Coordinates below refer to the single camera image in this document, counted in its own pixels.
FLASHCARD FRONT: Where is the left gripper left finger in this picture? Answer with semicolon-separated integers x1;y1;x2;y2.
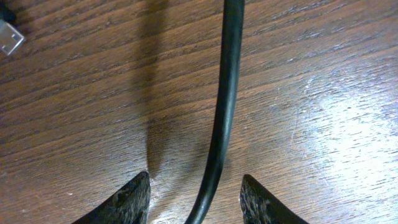
73;171;150;224

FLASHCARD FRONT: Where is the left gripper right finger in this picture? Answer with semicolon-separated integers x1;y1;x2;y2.
239;174;308;224

